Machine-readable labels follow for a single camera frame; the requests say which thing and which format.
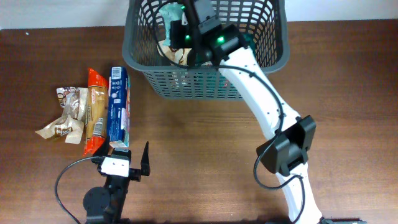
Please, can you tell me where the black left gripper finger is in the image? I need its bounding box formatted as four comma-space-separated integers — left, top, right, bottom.
92, 136, 109, 156
141, 142, 150, 176

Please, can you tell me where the mint green snack wrapper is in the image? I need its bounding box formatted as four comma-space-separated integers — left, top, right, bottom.
160, 2, 183, 46

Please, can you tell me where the green Nescafe coffee bag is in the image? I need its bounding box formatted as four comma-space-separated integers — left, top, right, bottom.
195, 34, 256, 66

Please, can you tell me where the beige brown snack bag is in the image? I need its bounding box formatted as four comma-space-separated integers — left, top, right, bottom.
161, 45, 192, 65
35, 86, 88, 144

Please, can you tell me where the blue tissue pack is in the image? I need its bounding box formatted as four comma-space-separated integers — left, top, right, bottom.
107, 67, 131, 148

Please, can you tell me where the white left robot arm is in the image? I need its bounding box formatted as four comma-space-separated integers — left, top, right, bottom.
83, 138, 150, 223

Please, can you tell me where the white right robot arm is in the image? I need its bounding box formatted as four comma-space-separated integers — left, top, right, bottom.
180, 1, 324, 223

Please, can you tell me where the grey plastic lattice basket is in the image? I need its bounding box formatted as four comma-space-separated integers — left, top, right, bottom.
122, 0, 290, 100

